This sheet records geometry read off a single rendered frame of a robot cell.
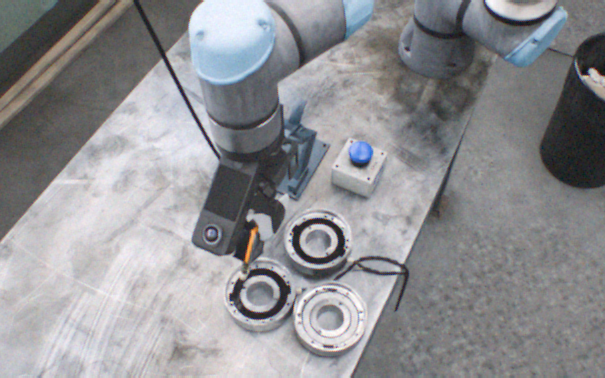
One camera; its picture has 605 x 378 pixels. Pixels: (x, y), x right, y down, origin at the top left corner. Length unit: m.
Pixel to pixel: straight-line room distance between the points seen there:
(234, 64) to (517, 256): 1.52
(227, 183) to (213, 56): 0.17
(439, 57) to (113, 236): 0.67
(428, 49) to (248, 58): 0.66
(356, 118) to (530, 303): 0.98
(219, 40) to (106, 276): 0.54
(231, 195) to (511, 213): 1.46
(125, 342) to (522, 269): 1.32
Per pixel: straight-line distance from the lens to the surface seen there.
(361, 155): 0.92
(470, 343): 1.75
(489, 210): 1.97
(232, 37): 0.49
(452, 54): 1.14
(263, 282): 0.86
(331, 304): 0.84
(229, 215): 0.63
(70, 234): 1.01
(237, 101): 0.54
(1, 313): 0.99
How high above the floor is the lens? 1.61
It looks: 57 degrees down
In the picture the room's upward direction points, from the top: 1 degrees counter-clockwise
